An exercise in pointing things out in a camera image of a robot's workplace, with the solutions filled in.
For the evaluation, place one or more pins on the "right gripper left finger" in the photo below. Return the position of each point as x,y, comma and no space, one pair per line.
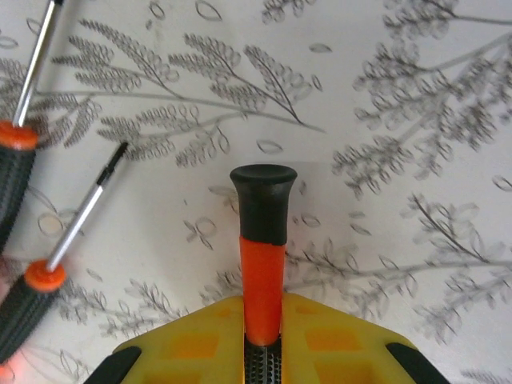
192,348

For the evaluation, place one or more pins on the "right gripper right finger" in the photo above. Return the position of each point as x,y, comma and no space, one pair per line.
340,348

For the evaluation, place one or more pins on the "small orange-black precision screwdriver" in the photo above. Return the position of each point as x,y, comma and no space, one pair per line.
16,180
34,312
262,224

